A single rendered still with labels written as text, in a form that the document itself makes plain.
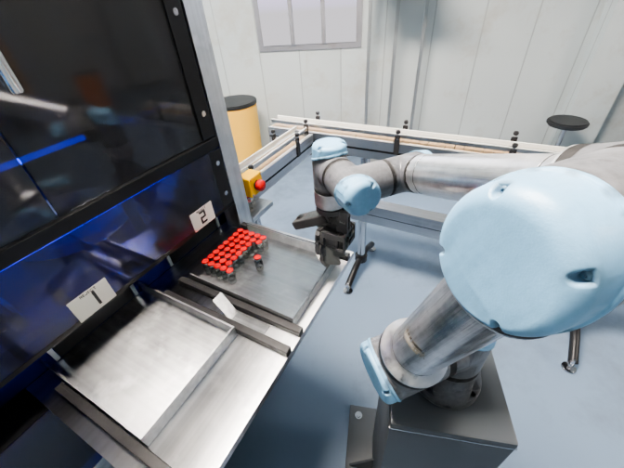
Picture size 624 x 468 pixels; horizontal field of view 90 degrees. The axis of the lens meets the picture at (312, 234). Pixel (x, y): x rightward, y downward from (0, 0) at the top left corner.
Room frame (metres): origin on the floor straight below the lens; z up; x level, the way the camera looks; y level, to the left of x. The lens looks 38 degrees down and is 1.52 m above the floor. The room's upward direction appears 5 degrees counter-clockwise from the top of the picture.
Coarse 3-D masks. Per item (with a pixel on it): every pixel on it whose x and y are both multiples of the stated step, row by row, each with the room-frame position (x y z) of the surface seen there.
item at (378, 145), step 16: (272, 128) 1.72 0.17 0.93; (288, 128) 1.69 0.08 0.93; (320, 128) 1.65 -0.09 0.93; (336, 128) 1.54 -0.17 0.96; (352, 128) 1.50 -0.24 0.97; (368, 128) 1.52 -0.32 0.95; (384, 128) 1.48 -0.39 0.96; (352, 144) 1.47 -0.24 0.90; (368, 144) 1.43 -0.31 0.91; (384, 144) 1.39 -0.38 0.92; (400, 144) 1.35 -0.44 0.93; (416, 144) 1.34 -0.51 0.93; (432, 144) 1.33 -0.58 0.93; (448, 144) 1.32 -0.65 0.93; (464, 144) 1.24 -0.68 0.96; (480, 144) 1.21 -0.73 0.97; (496, 144) 1.23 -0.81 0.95; (512, 144) 1.20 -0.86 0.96; (528, 144) 1.17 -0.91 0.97
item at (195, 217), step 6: (204, 204) 0.78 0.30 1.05; (210, 204) 0.79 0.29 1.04; (198, 210) 0.75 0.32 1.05; (204, 210) 0.77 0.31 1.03; (210, 210) 0.79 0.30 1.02; (192, 216) 0.73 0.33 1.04; (198, 216) 0.75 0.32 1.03; (204, 216) 0.76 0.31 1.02; (210, 216) 0.78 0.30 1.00; (192, 222) 0.73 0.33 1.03; (198, 222) 0.74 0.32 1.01; (198, 228) 0.73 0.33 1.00
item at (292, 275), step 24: (288, 240) 0.77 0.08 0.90; (264, 264) 0.68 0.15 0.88; (288, 264) 0.68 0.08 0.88; (312, 264) 0.67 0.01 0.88; (216, 288) 0.58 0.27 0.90; (240, 288) 0.59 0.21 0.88; (264, 288) 0.59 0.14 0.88; (288, 288) 0.58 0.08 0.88; (312, 288) 0.54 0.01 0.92; (288, 312) 0.50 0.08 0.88
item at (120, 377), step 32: (128, 320) 0.51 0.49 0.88; (160, 320) 0.51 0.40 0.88; (192, 320) 0.50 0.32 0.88; (96, 352) 0.43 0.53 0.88; (128, 352) 0.42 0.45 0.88; (160, 352) 0.42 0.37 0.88; (192, 352) 0.41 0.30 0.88; (96, 384) 0.35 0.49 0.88; (128, 384) 0.34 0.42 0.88; (160, 384) 0.34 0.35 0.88; (192, 384) 0.32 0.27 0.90; (128, 416) 0.28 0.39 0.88; (160, 416) 0.26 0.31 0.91
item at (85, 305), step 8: (104, 280) 0.50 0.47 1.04; (96, 288) 0.48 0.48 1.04; (104, 288) 0.49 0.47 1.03; (80, 296) 0.46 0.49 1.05; (88, 296) 0.47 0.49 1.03; (104, 296) 0.49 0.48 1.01; (112, 296) 0.50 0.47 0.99; (72, 304) 0.44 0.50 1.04; (80, 304) 0.45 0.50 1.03; (88, 304) 0.46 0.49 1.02; (96, 304) 0.47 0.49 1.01; (104, 304) 0.48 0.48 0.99; (72, 312) 0.43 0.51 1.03; (80, 312) 0.44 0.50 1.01; (88, 312) 0.45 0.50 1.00; (80, 320) 0.43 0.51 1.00
